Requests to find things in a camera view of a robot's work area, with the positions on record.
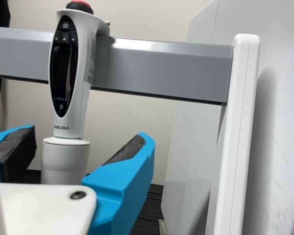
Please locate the black platform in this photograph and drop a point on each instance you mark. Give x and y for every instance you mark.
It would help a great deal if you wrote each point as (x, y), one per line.
(149, 203)

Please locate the pipette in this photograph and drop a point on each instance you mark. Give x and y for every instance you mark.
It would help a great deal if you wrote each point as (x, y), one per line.
(80, 73)

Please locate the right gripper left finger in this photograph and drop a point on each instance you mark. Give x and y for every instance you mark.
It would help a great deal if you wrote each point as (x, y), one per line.
(12, 147)

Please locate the white box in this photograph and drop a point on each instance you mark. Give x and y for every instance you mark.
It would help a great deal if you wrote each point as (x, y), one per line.
(279, 127)

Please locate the white pipette stand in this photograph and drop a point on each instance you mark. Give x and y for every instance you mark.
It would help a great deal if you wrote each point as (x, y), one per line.
(161, 68)

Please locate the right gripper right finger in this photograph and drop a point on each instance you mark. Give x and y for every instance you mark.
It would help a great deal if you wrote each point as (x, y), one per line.
(127, 176)

